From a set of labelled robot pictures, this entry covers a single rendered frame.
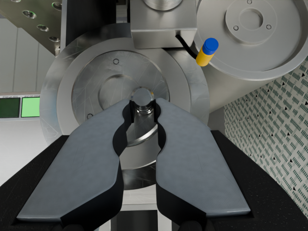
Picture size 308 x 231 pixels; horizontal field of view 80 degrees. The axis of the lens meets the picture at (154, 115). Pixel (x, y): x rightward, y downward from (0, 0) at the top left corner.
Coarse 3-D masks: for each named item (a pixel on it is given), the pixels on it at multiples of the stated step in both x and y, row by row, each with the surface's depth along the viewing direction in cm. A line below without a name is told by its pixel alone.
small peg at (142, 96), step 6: (138, 90) 11; (144, 90) 11; (150, 90) 11; (132, 96) 11; (138, 96) 11; (144, 96) 11; (150, 96) 11; (132, 102) 11; (138, 102) 11; (144, 102) 11; (150, 102) 11; (138, 108) 11; (144, 108) 11; (150, 108) 12; (144, 114) 13
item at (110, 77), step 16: (96, 64) 14; (112, 64) 14; (128, 64) 14; (144, 64) 14; (80, 80) 14; (96, 80) 14; (112, 80) 15; (128, 80) 15; (144, 80) 14; (160, 80) 14; (80, 96) 14; (96, 96) 14; (112, 96) 14; (128, 96) 14; (160, 96) 14; (80, 112) 14; (96, 112) 14; (128, 128) 14; (144, 128) 14; (128, 144) 14
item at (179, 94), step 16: (96, 48) 16; (112, 48) 16; (128, 48) 16; (160, 48) 16; (80, 64) 16; (160, 64) 16; (176, 64) 16; (64, 80) 16; (176, 80) 16; (64, 96) 16; (176, 96) 16; (64, 112) 16; (64, 128) 15; (144, 144) 15; (128, 160) 15; (144, 160) 15
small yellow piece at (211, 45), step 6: (180, 36) 14; (180, 42) 14; (204, 42) 11; (210, 42) 11; (216, 42) 11; (186, 48) 14; (204, 48) 11; (210, 48) 11; (216, 48) 11; (192, 54) 13; (198, 54) 12; (204, 54) 11; (210, 54) 11; (198, 60) 12; (204, 60) 12
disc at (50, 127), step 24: (120, 24) 17; (72, 48) 17; (168, 48) 17; (48, 72) 16; (192, 72) 16; (48, 96) 16; (192, 96) 16; (48, 120) 16; (48, 144) 16; (144, 168) 15
